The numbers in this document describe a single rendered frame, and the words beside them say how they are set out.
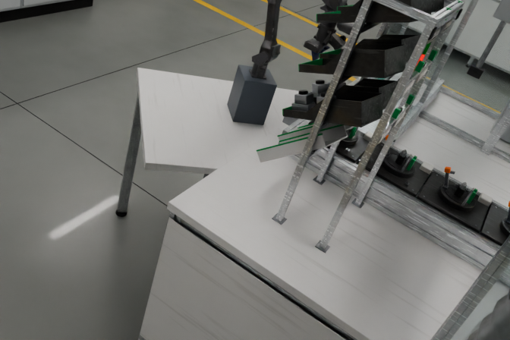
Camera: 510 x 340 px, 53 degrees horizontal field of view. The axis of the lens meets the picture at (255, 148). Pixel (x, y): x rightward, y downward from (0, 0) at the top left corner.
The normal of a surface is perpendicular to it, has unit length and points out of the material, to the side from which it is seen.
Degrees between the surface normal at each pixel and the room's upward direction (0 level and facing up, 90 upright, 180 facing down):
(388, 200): 90
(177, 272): 90
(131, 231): 0
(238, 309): 90
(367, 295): 0
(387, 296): 0
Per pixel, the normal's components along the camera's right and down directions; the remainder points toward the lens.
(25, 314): 0.27, -0.80
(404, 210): -0.52, 0.35
